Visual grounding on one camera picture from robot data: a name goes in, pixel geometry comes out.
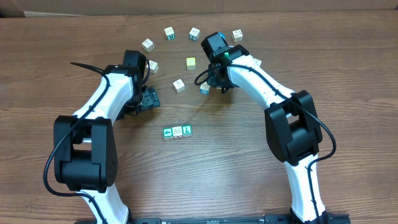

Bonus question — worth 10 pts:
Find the wooden block yellow side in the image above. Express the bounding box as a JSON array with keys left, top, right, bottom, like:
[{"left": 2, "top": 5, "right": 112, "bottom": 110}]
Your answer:
[{"left": 147, "top": 60, "right": 159, "bottom": 73}]

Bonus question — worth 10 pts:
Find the plain wooden block center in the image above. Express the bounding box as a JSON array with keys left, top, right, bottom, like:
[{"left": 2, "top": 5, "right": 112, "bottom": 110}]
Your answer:
[{"left": 172, "top": 79, "right": 185, "bottom": 93}]

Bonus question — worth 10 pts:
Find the blue top wooden block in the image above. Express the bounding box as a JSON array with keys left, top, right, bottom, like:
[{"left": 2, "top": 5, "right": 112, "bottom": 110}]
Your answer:
[{"left": 219, "top": 32, "right": 226, "bottom": 39}]

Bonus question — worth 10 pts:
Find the plain wooden block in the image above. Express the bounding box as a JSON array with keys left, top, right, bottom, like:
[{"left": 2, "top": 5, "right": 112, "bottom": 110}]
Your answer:
[
  {"left": 142, "top": 39, "right": 154, "bottom": 52},
  {"left": 172, "top": 79, "right": 185, "bottom": 93}
]

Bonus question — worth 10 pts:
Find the wooden block teal side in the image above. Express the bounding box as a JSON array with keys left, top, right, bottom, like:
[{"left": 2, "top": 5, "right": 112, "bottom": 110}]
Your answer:
[
  {"left": 189, "top": 27, "right": 200, "bottom": 42},
  {"left": 164, "top": 27, "right": 175, "bottom": 40}
]

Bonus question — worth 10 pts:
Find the wooden block teal side left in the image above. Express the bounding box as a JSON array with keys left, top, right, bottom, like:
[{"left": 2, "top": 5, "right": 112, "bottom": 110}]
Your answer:
[{"left": 164, "top": 27, "right": 175, "bottom": 40}]

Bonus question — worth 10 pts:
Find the yellow top wooden block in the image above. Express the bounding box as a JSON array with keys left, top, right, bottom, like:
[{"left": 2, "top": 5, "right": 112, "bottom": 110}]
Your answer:
[{"left": 186, "top": 57, "right": 196, "bottom": 70}]

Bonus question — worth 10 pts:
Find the green letter L block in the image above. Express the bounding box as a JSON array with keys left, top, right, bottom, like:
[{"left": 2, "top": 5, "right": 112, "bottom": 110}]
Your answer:
[{"left": 182, "top": 124, "right": 192, "bottom": 138}]

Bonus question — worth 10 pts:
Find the wooden block red side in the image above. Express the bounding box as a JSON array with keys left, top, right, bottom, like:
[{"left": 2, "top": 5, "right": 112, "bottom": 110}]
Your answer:
[{"left": 172, "top": 126, "right": 183, "bottom": 139}]

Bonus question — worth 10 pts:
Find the plain wooden block upper left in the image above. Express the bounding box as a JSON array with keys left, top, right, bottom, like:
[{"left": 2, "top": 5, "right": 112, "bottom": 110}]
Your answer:
[{"left": 142, "top": 39, "right": 154, "bottom": 52}]

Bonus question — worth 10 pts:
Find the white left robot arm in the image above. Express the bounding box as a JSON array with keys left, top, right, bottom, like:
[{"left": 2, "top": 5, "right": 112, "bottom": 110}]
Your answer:
[{"left": 43, "top": 50, "right": 160, "bottom": 223}]

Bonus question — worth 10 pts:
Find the wooden block isolated right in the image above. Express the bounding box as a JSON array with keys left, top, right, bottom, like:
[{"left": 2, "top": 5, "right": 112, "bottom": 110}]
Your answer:
[{"left": 254, "top": 58, "right": 262, "bottom": 67}]

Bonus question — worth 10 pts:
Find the wooden block blue side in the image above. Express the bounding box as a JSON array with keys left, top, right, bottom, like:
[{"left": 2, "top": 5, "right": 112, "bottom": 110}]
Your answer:
[{"left": 200, "top": 82, "right": 210, "bottom": 95}]

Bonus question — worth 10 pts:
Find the green numeral four block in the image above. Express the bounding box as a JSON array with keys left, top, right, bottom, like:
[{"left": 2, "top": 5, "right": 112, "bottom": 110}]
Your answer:
[{"left": 163, "top": 128, "right": 174, "bottom": 139}]

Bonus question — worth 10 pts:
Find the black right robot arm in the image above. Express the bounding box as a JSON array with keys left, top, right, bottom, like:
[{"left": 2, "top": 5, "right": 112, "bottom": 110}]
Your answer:
[{"left": 201, "top": 32, "right": 327, "bottom": 223}]

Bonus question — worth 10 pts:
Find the wooden block teal side right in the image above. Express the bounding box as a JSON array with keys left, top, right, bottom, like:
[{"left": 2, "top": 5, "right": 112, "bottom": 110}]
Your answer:
[{"left": 189, "top": 27, "right": 200, "bottom": 42}]

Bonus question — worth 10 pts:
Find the wooden block far right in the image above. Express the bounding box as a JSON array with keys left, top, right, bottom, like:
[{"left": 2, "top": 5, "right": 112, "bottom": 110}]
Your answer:
[{"left": 232, "top": 29, "right": 243, "bottom": 42}]

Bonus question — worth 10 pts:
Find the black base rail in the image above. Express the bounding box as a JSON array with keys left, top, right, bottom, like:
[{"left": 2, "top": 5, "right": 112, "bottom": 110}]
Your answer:
[{"left": 74, "top": 213, "right": 352, "bottom": 224}]

